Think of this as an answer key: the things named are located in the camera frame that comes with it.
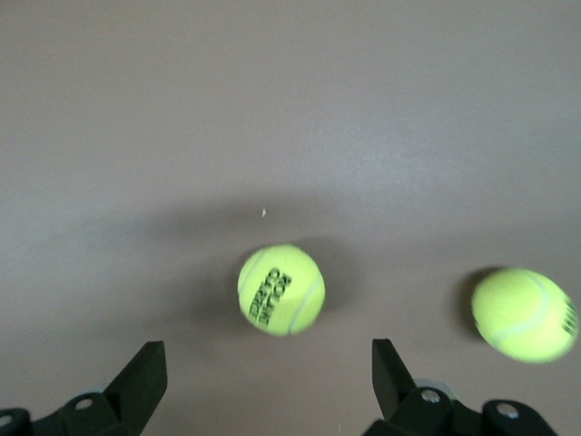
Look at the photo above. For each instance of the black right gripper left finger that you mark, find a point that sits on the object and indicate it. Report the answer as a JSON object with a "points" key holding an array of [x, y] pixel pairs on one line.
{"points": [[91, 413]]}

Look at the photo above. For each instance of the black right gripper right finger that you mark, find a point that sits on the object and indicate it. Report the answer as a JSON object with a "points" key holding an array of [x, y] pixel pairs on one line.
{"points": [[431, 415]]}

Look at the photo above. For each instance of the yellow tennis ball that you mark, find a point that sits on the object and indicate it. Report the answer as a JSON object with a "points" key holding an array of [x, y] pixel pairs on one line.
{"points": [[281, 290], [517, 313]]}

